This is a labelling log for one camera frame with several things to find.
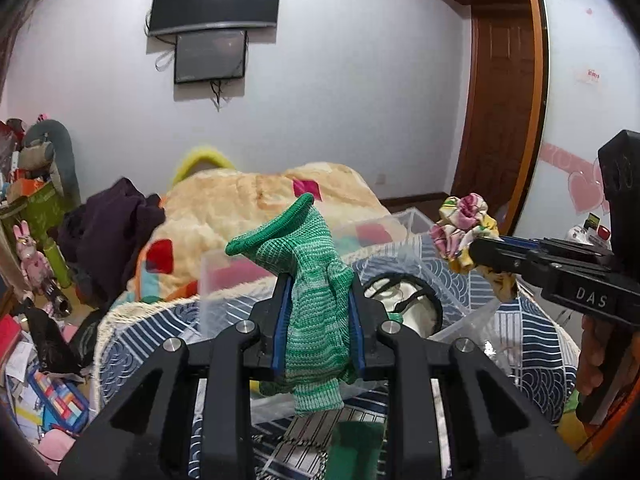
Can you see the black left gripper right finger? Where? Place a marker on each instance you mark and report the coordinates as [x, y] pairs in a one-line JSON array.
[[493, 431]]

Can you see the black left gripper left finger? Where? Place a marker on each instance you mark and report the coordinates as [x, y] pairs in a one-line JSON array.
[[144, 432]]

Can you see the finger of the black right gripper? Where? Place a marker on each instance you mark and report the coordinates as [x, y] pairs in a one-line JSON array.
[[509, 254]]

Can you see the floral fabric scrunchie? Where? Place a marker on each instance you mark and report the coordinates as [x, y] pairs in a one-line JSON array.
[[461, 221]]

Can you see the green yellow sponge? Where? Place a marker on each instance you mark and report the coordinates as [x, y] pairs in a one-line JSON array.
[[354, 450]]

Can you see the green striped knit sock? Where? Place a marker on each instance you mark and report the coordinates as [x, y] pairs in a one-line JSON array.
[[316, 356]]

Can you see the person right hand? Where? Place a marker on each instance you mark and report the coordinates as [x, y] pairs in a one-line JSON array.
[[597, 354]]

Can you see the white sticker covered case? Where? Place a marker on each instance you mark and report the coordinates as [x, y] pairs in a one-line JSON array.
[[591, 232]]

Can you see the blue wave pattern tablecloth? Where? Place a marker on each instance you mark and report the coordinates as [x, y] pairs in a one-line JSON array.
[[542, 356]]

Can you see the colorful patchwork pouch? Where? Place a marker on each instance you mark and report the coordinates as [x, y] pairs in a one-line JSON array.
[[66, 405]]

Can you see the clear plastic storage box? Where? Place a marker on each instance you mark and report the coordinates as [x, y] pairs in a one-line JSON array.
[[230, 286]]

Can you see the brown wooden door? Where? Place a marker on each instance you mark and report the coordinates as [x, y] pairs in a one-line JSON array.
[[501, 130]]

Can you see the green tumbler bottle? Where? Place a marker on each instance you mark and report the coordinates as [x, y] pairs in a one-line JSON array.
[[57, 262]]

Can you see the dark purple clothing pile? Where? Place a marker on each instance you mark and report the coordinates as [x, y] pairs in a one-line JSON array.
[[101, 239]]

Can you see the pink rabbit figurine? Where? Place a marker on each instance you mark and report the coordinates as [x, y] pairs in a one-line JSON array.
[[35, 267]]

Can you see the beige plush blanket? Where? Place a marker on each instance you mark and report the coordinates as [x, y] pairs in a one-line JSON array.
[[205, 211]]

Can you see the green cardboard box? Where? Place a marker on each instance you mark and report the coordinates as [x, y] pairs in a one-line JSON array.
[[42, 210]]

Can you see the grey green plush toy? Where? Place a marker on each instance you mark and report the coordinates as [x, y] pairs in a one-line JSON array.
[[47, 146]]

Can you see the small wall monitor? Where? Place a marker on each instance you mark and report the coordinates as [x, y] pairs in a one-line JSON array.
[[210, 55]]

